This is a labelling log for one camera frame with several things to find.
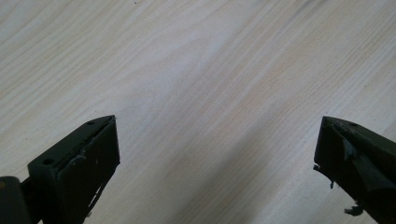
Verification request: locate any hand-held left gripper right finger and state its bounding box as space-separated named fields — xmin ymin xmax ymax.
xmin=313 ymin=116 xmax=396 ymax=224

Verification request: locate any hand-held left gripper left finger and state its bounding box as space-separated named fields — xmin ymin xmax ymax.
xmin=27 ymin=115 xmax=121 ymax=224

